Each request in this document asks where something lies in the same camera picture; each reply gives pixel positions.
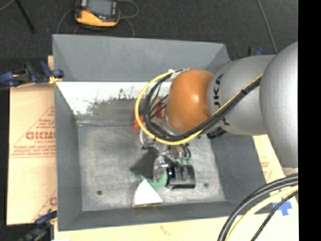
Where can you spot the brown cardboard board red print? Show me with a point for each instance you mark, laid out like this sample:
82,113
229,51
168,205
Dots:
30,174

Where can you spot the grey metal bin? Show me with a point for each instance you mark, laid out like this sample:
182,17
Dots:
105,159

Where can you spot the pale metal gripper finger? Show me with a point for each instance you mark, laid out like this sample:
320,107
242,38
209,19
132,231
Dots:
158,174
160,161

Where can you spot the white wedge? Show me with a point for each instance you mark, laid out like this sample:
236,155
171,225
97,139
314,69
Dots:
146,196

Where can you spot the green cloth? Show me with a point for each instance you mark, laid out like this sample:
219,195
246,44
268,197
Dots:
159,183

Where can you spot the orange-red toy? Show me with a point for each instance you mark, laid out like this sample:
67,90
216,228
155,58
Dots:
137,123

